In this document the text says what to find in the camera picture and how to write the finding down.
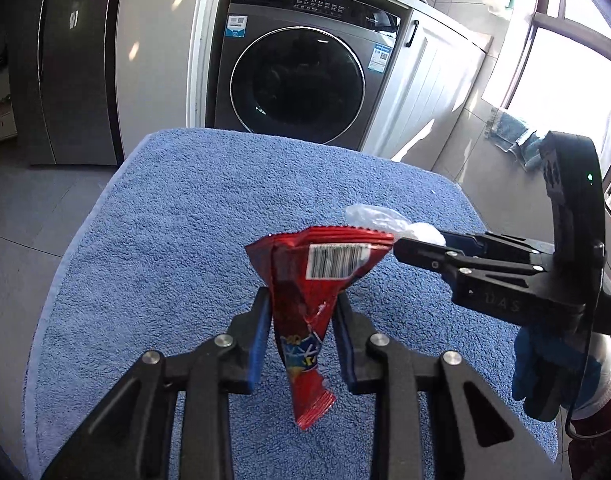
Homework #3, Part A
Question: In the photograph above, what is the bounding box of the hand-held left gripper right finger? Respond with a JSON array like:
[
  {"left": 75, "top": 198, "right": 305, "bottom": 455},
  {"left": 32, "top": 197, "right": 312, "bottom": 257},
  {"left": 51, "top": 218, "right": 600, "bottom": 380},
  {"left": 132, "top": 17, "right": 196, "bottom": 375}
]
[{"left": 334, "top": 294, "right": 556, "bottom": 480}]

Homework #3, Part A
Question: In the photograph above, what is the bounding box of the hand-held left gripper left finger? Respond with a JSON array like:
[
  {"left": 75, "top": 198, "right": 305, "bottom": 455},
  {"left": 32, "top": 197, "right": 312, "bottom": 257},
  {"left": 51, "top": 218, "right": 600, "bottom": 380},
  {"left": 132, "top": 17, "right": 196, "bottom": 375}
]
[{"left": 40, "top": 287, "right": 274, "bottom": 480}]

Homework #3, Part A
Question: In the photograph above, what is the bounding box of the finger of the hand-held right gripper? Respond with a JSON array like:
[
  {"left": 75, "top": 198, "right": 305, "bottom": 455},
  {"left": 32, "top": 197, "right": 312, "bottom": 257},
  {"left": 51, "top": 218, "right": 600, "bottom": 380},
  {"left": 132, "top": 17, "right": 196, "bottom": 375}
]
[
  {"left": 394, "top": 236, "right": 553, "bottom": 283},
  {"left": 445, "top": 231, "right": 556, "bottom": 261}
]

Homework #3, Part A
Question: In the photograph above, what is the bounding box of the clear plastic wrapper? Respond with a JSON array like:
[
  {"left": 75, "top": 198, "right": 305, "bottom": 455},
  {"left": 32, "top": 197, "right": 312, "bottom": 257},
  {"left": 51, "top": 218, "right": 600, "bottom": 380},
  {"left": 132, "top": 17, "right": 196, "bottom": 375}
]
[{"left": 344, "top": 204, "right": 446, "bottom": 247}]

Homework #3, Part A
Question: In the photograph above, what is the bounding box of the red snack packet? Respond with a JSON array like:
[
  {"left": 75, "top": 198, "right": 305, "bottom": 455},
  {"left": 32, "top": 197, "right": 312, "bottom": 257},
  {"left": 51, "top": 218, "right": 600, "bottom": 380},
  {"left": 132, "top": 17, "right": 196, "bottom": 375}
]
[{"left": 244, "top": 226, "right": 396, "bottom": 431}]

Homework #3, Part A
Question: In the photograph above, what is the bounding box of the person's right hand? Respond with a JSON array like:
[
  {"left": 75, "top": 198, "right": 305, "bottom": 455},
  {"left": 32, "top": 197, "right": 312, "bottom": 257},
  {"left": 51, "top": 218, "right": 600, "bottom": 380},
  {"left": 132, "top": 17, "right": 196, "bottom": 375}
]
[{"left": 513, "top": 327, "right": 611, "bottom": 421}]

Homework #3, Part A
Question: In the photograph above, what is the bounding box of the hanging blue cloth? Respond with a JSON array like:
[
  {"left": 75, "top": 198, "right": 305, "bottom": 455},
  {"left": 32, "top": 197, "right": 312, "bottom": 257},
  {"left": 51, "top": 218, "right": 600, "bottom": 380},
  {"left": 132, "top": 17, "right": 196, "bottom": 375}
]
[{"left": 488, "top": 107, "right": 549, "bottom": 171}]

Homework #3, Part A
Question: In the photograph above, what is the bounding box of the blue terry towel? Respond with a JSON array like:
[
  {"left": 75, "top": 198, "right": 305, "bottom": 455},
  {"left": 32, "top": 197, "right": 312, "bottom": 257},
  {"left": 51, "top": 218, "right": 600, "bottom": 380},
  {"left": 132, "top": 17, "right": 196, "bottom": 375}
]
[{"left": 23, "top": 127, "right": 559, "bottom": 480}]

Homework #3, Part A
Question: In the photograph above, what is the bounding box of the window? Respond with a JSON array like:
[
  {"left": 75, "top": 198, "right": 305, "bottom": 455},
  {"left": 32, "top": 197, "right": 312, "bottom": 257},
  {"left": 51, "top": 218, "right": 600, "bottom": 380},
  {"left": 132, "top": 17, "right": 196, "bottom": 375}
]
[{"left": 505, "top": 0, "right": 611, "bottom": 186}]

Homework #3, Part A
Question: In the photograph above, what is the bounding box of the white cabinet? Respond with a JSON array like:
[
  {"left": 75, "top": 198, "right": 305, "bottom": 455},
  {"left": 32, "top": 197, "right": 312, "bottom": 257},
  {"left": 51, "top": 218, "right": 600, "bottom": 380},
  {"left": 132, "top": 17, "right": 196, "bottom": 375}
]
[{"left": 375, "top": 0, "right": 496, "bottom": 161}]

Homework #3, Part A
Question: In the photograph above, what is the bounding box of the dark grey washing machine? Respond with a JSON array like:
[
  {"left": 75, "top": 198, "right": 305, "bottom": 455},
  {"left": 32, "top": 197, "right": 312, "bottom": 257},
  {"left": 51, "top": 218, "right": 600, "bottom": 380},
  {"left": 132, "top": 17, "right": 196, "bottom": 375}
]
[{"left": 213, "top": 0, "right": 416, "bottom": 151}]

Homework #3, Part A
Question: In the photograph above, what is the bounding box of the dark grey refrigerator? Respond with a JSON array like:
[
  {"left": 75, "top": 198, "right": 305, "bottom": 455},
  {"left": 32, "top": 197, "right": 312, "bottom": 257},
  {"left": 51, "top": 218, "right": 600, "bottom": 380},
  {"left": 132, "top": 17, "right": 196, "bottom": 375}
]
[{"left": 8, "top": 0, "right": 124, "bottom": 166}]

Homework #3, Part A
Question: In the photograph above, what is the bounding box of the black cable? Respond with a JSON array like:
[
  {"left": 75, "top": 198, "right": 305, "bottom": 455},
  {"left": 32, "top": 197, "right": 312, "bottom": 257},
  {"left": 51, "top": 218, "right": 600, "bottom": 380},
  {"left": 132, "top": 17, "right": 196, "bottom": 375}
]
[{"left": 564, "top": 405, "right": 589, "bottom": 443}]

